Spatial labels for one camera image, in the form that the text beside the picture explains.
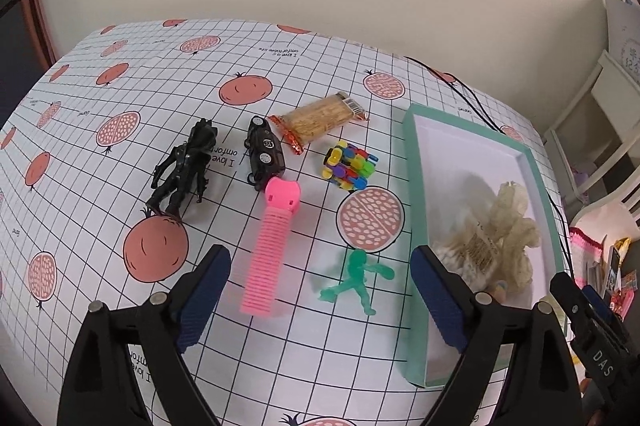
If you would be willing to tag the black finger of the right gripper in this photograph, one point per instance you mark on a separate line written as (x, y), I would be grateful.
(600, 340)

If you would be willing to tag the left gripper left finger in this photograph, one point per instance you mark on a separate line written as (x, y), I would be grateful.
(195, 296)

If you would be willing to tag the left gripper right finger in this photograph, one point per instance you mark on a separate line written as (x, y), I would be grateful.
(445, 295)

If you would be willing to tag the green plastic toy figure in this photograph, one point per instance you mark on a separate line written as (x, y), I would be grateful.
(357, 266)

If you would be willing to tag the black robot toy figure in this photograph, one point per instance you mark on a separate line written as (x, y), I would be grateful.
(185, 165)

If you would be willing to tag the pink hair roller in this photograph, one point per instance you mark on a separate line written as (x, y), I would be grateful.
(282, 199)

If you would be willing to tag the colourful plastic block toy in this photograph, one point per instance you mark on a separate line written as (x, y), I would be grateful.
(348, 166)

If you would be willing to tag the person's right hand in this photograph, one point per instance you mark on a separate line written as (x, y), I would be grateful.
(597, 403)

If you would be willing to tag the colourful snack packets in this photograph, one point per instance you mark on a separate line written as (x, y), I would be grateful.
(616, 288)

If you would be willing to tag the pink knitted cloth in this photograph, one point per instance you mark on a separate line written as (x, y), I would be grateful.
(588, 260)

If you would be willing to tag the teal shallow box tray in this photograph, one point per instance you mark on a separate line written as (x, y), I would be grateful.
(456, 166)

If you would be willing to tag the black toy car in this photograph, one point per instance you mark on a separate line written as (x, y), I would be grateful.
(265, 153)

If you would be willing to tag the pomegranate grid tablecloth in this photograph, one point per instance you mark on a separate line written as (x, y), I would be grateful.
(125, 163)

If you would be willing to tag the white wooden shelf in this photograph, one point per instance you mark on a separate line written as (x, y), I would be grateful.
(593, 146)

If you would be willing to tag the cracker snack packet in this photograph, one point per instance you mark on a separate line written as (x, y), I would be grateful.
(313, 120)

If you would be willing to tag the white graduation album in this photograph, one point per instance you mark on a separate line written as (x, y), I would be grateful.
(624, 35)

